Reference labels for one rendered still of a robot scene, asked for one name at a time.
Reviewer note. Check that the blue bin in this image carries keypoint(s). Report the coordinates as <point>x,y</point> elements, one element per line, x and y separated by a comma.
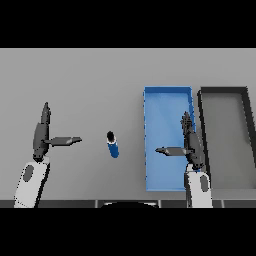
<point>168,140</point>

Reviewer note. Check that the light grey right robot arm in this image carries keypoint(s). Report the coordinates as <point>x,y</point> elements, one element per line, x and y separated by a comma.
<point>198,188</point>

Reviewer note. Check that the dark grey bin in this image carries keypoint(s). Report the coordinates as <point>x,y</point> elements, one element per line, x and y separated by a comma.
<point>228,140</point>

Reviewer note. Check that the blue pipe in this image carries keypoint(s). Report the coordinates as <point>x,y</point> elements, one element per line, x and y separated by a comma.
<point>112,145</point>

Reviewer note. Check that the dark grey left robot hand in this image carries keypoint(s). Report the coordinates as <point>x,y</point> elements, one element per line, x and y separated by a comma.
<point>41,136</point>

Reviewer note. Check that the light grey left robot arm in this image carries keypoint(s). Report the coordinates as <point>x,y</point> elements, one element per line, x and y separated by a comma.
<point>30,185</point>

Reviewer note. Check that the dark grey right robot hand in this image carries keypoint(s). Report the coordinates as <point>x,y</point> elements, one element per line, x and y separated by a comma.
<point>192,146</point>

